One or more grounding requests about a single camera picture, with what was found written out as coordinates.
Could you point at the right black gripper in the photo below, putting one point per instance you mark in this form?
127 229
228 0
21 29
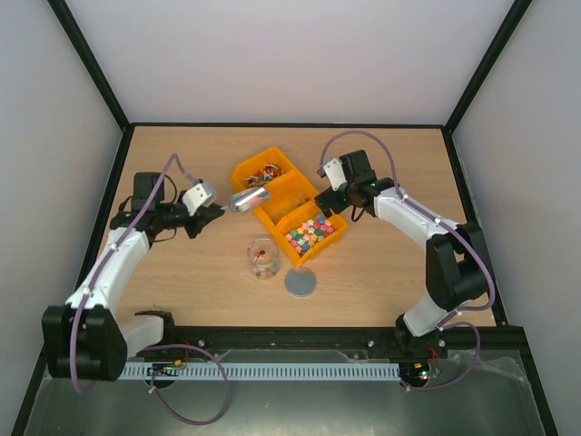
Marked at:
327 200

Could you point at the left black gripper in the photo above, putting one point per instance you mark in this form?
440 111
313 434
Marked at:
202 219

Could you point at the yellow bin with colourful candies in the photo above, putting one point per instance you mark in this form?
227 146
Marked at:
306 232

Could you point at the yellow bin with gummies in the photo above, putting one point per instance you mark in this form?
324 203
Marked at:
288 192

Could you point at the metal scoop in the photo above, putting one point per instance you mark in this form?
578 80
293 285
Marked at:
247 200

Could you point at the clear plastic jar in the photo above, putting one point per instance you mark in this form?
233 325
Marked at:
264 258

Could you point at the yellow bin with lollipops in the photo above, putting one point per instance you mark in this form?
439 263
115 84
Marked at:
260 169

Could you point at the grey round jar lid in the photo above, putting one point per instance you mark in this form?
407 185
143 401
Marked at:
300 282

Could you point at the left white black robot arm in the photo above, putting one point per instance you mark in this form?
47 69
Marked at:
82 338

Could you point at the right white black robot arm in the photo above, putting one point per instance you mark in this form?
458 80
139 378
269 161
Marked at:
456 258

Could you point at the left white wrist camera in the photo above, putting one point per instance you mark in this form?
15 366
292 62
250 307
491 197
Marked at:
202 194

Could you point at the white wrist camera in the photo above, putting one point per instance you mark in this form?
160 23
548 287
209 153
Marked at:
202 194
333 171

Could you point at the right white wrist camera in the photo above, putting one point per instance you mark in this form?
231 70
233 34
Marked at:
333 171

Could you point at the grey slotted cable duct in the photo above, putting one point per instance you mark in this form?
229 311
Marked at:
250 372

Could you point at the black front mounting rail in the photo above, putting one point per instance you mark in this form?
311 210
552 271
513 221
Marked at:
372 342

